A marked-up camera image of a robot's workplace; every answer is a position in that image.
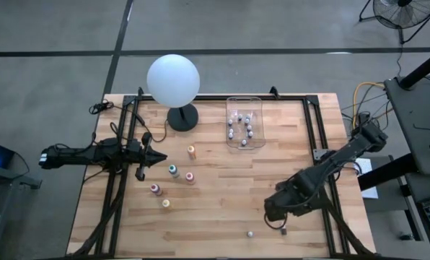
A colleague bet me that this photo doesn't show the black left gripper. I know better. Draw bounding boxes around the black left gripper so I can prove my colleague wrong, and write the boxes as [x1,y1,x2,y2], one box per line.
[134,131,168,182]

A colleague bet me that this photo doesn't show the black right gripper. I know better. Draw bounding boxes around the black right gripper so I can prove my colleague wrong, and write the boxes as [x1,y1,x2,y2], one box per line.
[264,173,320,222]

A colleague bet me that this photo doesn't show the white globe table lamp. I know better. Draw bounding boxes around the white globe table lamp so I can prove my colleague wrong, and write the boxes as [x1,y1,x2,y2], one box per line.
[146,53,201,133]

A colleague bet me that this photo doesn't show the white paper sheet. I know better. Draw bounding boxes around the white paper sheet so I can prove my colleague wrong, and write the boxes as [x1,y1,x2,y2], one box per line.
[361,186,379,199]
[354,157,373,178]

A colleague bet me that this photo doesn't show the clear plastic bin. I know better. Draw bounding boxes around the clear plastic bin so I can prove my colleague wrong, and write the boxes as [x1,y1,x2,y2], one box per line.
[224,95,266,150]

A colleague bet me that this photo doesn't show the grey workstation cart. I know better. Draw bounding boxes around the grey workstation cart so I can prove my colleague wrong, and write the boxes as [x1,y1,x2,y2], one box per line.
[358,74,430,260]

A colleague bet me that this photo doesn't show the computer tower blue lights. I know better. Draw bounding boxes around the computer tower blue lights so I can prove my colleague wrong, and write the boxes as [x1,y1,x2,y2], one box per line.
[0,138,17,170]

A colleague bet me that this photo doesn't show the black cart pole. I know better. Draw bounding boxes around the black cart pole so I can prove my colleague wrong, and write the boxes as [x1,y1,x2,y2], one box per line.
[398,45,430,90]

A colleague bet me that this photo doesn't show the black floor fan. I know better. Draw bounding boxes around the black floor fan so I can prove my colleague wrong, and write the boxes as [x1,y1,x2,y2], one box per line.
[358,0,430,46]

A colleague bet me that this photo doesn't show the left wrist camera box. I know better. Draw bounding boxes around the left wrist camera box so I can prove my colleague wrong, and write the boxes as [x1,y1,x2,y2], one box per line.
[126,139,142,155]

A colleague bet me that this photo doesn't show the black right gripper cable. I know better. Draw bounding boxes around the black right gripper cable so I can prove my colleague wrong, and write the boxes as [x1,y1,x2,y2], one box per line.
[263,211,288,230]

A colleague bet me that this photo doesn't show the black lamp cable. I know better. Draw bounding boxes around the black lamp cable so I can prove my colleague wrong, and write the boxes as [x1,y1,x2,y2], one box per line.
[108,103,170,144]

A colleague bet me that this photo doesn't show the coiled black cable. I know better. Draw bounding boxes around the coiled black cable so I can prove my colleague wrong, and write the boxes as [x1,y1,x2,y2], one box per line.
[88,100,115,116]

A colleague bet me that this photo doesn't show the yellow cable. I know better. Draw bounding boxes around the yellow cable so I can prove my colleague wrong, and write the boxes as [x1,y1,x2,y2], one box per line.
[351,81,395,133]

